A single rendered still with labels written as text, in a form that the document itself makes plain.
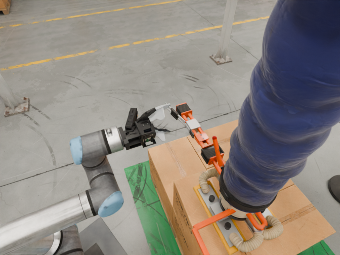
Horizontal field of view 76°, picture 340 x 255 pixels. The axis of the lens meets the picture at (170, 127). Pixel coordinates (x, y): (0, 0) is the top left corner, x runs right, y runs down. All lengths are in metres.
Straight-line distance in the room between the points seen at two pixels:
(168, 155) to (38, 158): 1.67
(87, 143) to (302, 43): 0.63
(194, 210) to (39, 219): 0.81
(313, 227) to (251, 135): 1.43
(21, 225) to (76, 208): 0.15
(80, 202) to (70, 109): 2.78
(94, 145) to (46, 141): 2.44
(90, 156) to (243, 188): 0.53
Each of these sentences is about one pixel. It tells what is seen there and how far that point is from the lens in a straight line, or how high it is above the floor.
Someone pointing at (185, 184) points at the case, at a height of 0.94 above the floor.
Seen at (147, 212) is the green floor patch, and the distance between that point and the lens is 2.34.
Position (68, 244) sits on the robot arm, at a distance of 1.28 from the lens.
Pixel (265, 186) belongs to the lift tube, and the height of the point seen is 1.53.
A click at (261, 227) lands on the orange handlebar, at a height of 1.25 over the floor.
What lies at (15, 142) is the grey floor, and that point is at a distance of 3.38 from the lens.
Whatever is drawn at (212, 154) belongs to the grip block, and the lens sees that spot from 1.14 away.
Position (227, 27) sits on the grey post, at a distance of 4.08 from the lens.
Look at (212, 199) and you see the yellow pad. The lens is 1.13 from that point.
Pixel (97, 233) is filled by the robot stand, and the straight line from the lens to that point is 1.55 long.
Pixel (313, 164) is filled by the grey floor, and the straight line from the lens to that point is 3.07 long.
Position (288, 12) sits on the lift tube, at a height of 2.02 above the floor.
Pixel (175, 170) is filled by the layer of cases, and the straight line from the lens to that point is 1.90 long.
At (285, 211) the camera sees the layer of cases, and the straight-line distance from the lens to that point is 1.95.
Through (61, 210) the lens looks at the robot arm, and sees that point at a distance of 0.79.
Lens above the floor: 2.18
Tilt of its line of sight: 48 degrees down
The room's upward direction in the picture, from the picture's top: straight up
